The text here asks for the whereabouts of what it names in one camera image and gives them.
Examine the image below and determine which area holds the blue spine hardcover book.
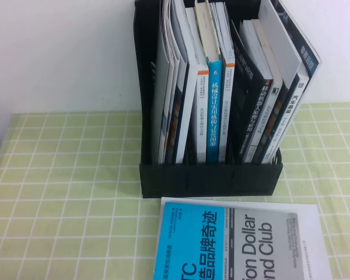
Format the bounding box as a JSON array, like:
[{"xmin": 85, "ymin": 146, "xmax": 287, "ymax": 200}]
[{"xmin": 193, "ymin": 0, "xmax": 223, "ymax": 164}]

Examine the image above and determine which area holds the black plastic book holder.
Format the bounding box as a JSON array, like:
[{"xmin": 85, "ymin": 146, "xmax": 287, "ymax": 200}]
[{"xmin": 133, "ymin": 0, "xmax": 284, "ymax": 200}]

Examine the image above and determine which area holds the thin white orange-banded book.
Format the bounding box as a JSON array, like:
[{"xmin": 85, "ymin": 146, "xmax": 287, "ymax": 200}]
[{"xmin": 209, "ymin": 1, "xmax": 236, "ymax": 163}]

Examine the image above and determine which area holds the black spine robotics book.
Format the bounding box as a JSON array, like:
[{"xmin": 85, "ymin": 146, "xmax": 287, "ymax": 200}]
[{"xmin": 229, "ymin": 19, "xmax": 274, "ymax": 164}]

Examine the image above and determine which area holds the grey spine paperback book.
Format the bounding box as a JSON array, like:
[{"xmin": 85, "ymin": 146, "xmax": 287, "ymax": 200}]
[{"xmin": 252, "ymin": 19, "xmax": 284, "ymax": 163}]

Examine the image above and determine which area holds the dark orange cover thin book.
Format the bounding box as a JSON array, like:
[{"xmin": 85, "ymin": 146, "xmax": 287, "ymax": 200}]
[{"xmin": 258, "ymin": 81, "xmax": 291, "ymax": 163}]

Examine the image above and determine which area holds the blue grey Dollar Club book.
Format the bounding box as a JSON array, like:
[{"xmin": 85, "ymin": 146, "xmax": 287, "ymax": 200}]
[{"xmin": 153, "ymin": 197, "xmax": 331, "ymax": 280}]

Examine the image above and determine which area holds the white spine navy book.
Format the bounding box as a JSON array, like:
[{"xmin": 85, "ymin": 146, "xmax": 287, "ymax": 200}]
[{"xmin": 261, "ymin": 69, "xmax": 310, "ymax": 164}]

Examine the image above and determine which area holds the curved white orange magazine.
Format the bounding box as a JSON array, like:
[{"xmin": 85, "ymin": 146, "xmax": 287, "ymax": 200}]
[{"xmin": 163, "ymin": 0, "xmax": 184, "ymax": 165}]

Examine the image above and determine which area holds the green checkered tablecloth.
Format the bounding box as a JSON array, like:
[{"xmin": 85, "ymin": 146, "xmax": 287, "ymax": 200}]
[{"xmin": 0, "ymin": 100, "xmax": 350, "ymax": 280}]

